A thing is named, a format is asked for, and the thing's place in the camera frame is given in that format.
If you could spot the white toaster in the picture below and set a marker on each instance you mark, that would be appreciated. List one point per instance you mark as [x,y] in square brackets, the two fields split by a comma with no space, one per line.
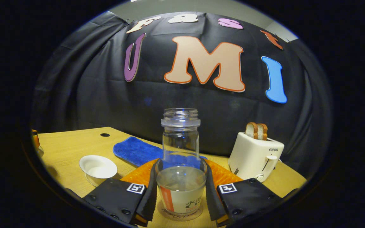
[249,155]

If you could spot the black backdrop cloth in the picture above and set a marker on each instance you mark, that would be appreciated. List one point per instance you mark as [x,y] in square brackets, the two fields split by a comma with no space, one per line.
[106,104]

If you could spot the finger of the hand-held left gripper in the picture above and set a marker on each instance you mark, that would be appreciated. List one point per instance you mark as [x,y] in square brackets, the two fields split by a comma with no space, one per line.
[35,137]

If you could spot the beige teacup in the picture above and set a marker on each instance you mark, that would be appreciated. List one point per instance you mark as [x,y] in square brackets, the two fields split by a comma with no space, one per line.
[98,167]

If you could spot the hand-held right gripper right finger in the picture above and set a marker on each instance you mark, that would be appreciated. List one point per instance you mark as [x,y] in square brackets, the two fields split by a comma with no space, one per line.
[211,196]

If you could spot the round wooden coaster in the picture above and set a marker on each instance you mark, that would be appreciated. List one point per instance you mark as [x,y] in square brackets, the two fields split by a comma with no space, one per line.
[182,216]

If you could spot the blue towel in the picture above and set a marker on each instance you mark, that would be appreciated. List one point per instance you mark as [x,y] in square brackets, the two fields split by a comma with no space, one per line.
[135,152]

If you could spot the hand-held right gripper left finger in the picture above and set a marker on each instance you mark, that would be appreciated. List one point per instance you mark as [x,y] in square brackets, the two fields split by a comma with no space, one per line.
[150,196]

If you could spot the bread slice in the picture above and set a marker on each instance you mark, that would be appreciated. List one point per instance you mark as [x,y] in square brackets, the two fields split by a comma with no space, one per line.
[251,130]
[263,132]

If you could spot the clear water bottle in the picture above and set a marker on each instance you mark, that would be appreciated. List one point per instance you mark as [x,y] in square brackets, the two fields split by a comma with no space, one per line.
[181,142]

